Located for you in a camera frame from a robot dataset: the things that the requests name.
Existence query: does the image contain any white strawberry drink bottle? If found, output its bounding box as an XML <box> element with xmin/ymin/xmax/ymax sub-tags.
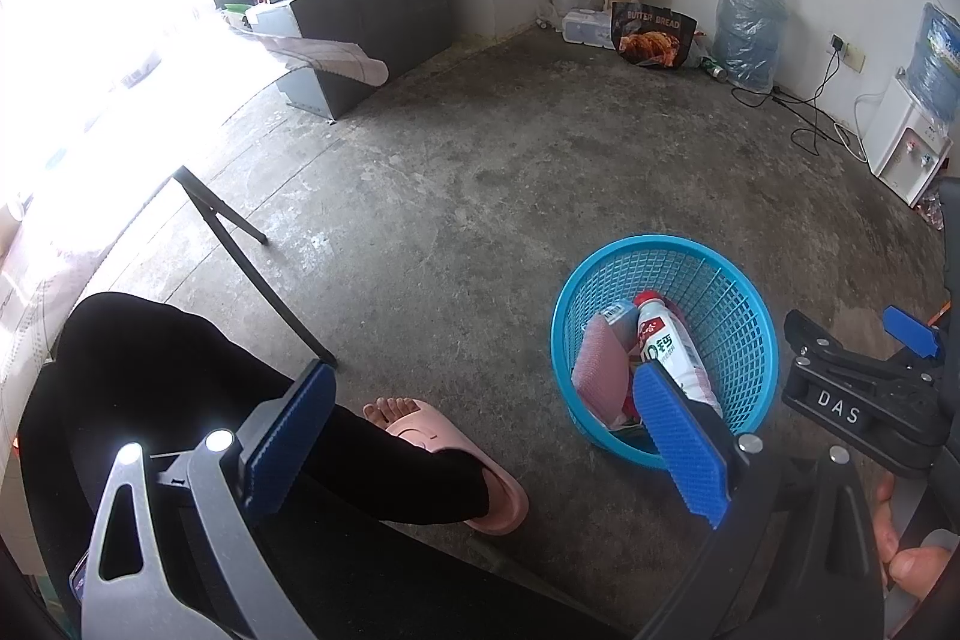
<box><xmin>632</xmin><ymin>291</ymin><xmax>725</xmax><ymax>420</ymax></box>

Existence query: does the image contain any person's leg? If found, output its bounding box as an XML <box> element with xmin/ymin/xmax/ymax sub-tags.
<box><xmin>15</xmin><ymin>291</ymin><xmax>488</xmax><ymax>640</ymax></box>
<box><xmin>247</xmin><ymin>505</ymin><xmax>631</xmax><ymax>640</ymax></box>

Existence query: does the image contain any white water dispenser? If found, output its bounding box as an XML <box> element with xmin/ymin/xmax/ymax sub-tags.
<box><xmin>866</xmin><ymin>74</ymin><xmax>953</xmax><ymax>206</ymax></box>

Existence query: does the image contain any tissue pack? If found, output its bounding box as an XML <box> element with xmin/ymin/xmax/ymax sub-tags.
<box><xmin>562</xmin><ymin>8</ymin><xmax>620</xmax><ymax>47</ymax></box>

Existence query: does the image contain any dispenser water bottle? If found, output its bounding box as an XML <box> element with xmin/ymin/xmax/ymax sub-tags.
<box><xmin>907</xmin><ymin>2</ymin><xmax>960</xmax><ymax>124</ymax></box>

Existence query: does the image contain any person's foot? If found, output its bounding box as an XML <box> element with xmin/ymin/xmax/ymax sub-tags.
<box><xmin>366</xmin><ymin>394</ymin><xmax>432</xmax><ymax>435</ymax></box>

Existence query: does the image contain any pink slipper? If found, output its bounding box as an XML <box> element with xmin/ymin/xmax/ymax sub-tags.
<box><xmin>362</xmin><ymin>398</ymin><xmax>530</xmax><ymax>534</ymax></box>

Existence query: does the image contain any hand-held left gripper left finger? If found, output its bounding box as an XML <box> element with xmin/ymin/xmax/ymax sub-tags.
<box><xmin>71</xmin><ymin>359</ymin><xmax>338</xmax><ymax>640</ymax></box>

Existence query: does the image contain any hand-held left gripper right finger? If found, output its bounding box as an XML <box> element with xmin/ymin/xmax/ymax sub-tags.
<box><xmin>632</xmin><ymin>364</ymin><xmax>891</xmax><ymax>640</ymax></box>

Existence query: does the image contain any pink white towel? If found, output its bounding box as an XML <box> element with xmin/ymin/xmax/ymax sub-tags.
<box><xmin>259</xmin><ymin>34</ymin><xmax>391</xmax><ymax>86</ymax></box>

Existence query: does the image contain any large blue water jug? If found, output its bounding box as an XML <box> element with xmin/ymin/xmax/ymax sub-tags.
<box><xmin>711</xmin><ymin>0</ymin><xmax>788</xmax><ymax>94</ymax></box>

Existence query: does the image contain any grey cabinet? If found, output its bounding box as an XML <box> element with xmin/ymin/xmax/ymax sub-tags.
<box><xmin>244</xmin><ymin>0</ymin><xmax>458</xmax><ymax>120</ymax></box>

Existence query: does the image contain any pink knitted cloth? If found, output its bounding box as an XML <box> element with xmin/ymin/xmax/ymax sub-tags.
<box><xmin>570</xmin><ymin>312</ymin><xmax>638</xmax><ymax>420</ymax></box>

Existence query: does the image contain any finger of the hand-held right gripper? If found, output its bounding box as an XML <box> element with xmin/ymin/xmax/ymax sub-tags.
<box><xmin>881</xmin><ymin>304</ymin><xmax>944</xmax><ymax>386</ymax></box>
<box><xmin>784</xmin><ymin>308</ymin><xmax>845</xmax><ymax>378</ymax></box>

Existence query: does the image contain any blue plastic basket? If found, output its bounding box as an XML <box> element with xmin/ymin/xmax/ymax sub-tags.
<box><xmin>550</xmin><ymin>233</ymin><xmax>779</xmax><ymax>468</ymax></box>

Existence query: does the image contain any black power cable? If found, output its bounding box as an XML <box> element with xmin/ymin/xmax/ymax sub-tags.
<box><xmin>731</xmin><ymin>36</ymin><xmax>871</xmax><ymax>157</ymax></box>

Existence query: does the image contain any person's right hand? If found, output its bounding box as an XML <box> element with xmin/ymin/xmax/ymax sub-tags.
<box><xmin>872</xmin><ymin>475</ymin><xmax>957</xmax><ymax>600</ymax></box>

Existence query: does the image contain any wall socket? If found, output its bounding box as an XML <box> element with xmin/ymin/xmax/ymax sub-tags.
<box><xmin>829</xmin><ymin>32</ymin><xmax>867</xmax><ymax>71</ymax></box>

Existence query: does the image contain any black bread bag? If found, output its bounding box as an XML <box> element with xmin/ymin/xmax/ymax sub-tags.
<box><xmin>611</xmin><ymin>1</ymin><xmax>698</xmax><ymax>71</ymax></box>

